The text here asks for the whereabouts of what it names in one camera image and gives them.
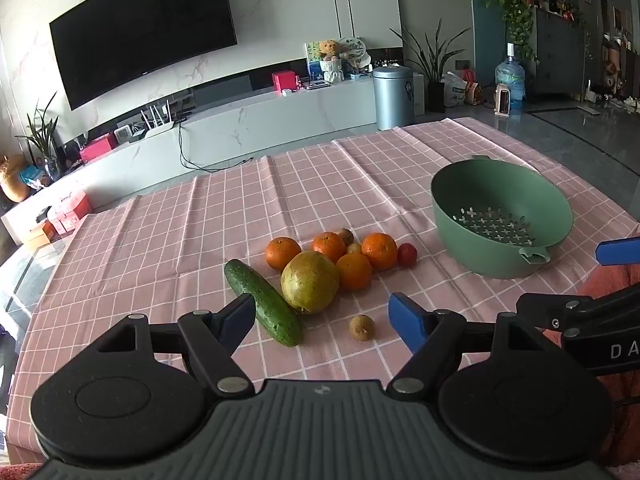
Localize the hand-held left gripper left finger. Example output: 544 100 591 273
95 294 257 397

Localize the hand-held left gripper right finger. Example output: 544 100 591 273
386 292 546 396

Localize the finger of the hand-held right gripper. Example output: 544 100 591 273
515 282 640 336
596 239 640 267

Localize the green cucumber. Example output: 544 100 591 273
223 258 304 347

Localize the orange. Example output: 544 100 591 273
312 231 347 266
361 232 399 272
336 252 373 292
265 236 303 272

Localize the green plastic colander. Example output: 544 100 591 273
430 155 574 280

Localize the pink cloth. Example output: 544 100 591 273
542 262 640 466

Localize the pink checked tablecloth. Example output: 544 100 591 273
7 117 640 466

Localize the pink boxes stack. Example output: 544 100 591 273
50 191 94 236

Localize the blue water jug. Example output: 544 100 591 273
495 42 526 111

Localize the white router with antennas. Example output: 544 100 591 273
141 101 182 142

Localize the dark grey cabinet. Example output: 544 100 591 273
525 7 601 98

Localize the white marble TV cabinet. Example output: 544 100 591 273
0 72 426 256

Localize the silver round trash can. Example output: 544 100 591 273
372 66 415 132

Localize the wide red box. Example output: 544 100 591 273
79 134 118 163

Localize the white plastic bag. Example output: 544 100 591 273
442 71 469 108

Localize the potted snake plant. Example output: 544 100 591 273
390 19 471 113

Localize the orange gourd vase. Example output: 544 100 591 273
0 155 32 203

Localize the green picture card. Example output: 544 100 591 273
305 41 327 82

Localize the hanging ivy plant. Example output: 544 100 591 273
480 0 547 63

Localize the thin-leaf potted plant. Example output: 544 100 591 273
15 92 63 181

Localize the white round hand fan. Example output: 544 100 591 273
339 36 373 70

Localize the black power cable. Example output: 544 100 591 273
177 115 257 172

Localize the black wall television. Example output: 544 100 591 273
49 0 238 111

